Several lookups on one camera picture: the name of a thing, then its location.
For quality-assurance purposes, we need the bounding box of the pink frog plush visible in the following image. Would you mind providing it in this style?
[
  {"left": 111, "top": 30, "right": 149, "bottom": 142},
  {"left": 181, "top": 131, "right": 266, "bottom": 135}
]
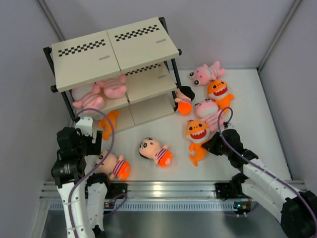
[
  {"left": 195, "top": 99, "right": 221, "bottom": 132},
  {"left": 189, "top": 61, "right": 225, "bottom": 86}
]

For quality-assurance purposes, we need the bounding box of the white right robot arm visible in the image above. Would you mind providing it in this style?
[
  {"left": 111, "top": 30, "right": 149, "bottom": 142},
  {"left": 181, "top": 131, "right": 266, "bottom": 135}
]
[{"left": 203, "top": 129, "right": 317, "bottom": 238}]

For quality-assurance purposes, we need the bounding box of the boy doll table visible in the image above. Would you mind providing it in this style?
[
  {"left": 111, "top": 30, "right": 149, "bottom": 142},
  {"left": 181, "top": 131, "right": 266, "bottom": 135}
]
[{"left": 139, "top": 137, "right": 173, "bottom": 167}]

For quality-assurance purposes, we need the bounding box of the beige three-tier shelf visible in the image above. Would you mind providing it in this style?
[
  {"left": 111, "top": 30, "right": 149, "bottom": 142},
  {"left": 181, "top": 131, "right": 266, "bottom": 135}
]
[{"left": 44, "top": 17, "right": 182, "bottom": 130}]

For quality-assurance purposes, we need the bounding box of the orange shark plush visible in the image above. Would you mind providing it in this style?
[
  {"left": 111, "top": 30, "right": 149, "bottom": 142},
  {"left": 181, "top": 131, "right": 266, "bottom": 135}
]
[
  {"left": 185, "top": 120, "right": 211, "bottom": 167},
  {"left": 98, "top": 110, "right": 120, "bottom": 140},
  {"left": 207, "top": 79, "right": 234, "bottom": 110}
]

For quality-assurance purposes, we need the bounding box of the pink frog plush shelf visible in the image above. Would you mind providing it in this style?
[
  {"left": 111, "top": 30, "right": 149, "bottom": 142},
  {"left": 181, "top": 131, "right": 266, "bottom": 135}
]
[
  {"left": 96, "top": 74, "right": 127, "bottom": 99},
  {"left": 71, "top": 83, "right": 105, "bottom": 110}
]

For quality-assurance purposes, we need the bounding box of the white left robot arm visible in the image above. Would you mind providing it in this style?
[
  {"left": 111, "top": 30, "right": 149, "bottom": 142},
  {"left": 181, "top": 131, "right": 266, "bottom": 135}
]
[{"left": 51, "top": 127, "right": 112, "bottom": 238}]

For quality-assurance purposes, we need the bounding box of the boy doll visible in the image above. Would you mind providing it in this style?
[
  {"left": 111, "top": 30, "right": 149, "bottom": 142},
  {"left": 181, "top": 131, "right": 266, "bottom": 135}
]
[
  {"left": 174, "top": 86, "right": 195, "bottom": 116},
  {"left": 96, "top": 152, "right": 131, "bottom": 181}
]

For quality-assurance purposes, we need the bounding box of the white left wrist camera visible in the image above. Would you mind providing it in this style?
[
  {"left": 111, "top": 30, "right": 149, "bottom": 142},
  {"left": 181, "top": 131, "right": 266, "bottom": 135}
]
[{"left": 75, "top": 117, "right": 93, "bottom": 136}]

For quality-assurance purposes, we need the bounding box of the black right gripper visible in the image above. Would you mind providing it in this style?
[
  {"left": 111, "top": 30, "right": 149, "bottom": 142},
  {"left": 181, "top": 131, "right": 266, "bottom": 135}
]
[{"left": 202, "top": 131, "right": 232, "bottom": 156}]

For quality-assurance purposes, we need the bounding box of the pink frog plush shelf right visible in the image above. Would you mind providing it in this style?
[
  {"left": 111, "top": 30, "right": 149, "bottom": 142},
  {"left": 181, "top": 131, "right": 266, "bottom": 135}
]
[{"left": 96, "top": 74, "right": 127, "bottom": 99}]

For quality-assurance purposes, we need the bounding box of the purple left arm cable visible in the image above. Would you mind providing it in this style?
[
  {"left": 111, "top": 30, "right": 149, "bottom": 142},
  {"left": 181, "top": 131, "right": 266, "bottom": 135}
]
[{"left": 66, "top": 108, "right": 128, "bottom": 238}]

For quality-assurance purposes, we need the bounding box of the aluminium mounting rail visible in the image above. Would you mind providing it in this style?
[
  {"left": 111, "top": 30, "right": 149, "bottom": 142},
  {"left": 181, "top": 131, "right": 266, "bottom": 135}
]
[{"left": 39, "top": 180, "right": 308, "bottom": 213}]

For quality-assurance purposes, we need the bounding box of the orange shark plush on shelf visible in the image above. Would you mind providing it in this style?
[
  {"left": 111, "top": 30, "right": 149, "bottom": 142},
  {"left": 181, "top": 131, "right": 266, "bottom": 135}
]
[{"left": 98, "top": 110, "right": 120, "bottom": 140}]

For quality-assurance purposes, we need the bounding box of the pink frog plush shelf left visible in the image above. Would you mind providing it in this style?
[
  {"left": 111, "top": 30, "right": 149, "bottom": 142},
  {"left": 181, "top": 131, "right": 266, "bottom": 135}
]
[{"left": 71, "top": 83, "right": 105, "bottom": 110}]

